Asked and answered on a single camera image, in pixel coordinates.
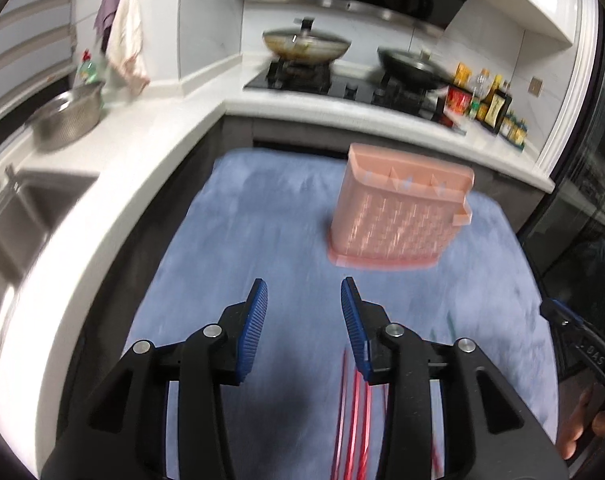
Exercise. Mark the red chopstick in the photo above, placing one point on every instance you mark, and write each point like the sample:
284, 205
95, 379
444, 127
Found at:
341, 410
365, 430

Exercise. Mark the small green capped jar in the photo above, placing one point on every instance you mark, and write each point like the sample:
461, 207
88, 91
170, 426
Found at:
475, 110

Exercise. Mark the steel colander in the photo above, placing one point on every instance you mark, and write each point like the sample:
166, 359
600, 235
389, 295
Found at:
67, 117

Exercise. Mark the person's right hand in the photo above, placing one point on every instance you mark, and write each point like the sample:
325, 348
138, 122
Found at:
584, 425

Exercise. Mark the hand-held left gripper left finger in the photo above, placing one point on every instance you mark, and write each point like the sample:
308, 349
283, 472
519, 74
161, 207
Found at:
252, 332

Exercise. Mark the steel sink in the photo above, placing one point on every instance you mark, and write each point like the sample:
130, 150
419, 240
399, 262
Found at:
17, 240

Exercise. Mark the pink plastic utensil holder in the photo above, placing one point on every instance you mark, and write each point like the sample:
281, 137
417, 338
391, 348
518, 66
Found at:
402, 215

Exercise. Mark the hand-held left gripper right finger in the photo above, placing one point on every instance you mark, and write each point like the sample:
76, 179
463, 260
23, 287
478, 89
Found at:
355, 332

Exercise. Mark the window blinds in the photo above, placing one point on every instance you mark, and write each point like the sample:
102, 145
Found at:
22, 20

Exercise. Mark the glass wok lid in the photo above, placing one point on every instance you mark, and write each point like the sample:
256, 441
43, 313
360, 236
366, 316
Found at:
302, 37

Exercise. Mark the yellow seasoning packet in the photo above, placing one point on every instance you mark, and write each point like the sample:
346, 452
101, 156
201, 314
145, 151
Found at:
463, 75

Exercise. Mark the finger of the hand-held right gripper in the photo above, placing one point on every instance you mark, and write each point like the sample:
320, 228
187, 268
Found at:
557, 312

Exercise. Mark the grey base cabinet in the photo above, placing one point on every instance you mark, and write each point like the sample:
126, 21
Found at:
237, 132

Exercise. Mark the black gas stove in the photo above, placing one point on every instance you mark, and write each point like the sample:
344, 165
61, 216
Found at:
332, 87

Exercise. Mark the green dish soap bottle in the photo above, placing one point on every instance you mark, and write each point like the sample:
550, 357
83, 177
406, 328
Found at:
88, 74

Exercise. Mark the dark soy sauce bottle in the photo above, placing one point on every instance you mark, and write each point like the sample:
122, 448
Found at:
497, 107

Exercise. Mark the black wok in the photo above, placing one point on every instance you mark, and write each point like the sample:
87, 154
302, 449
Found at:
410, 70

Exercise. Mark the wall socket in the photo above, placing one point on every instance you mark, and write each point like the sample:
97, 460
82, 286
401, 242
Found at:
534, 86

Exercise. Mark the white pink hanging towel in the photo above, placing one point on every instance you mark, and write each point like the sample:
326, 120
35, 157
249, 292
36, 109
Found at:
127, 40

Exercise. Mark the steel faucet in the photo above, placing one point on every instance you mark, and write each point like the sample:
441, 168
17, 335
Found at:
0, 190

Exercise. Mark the black framed glass door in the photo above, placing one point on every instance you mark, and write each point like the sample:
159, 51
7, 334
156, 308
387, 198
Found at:
592, 170

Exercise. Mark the red instant noodle cup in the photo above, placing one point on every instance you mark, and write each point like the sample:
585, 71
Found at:
458, 101

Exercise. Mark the seasoning jar set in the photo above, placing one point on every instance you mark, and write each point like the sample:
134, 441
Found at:
514, 130

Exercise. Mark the steel wok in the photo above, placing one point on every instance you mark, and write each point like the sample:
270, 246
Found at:
307, 54

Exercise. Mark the blue plush mat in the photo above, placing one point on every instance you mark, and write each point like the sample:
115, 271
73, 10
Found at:
262, 240

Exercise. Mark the clear plastic bottle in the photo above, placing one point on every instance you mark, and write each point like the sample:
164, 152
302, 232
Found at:
480, 85

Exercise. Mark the purple hanging cloth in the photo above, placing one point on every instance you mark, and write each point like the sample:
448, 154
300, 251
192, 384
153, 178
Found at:
107, 10

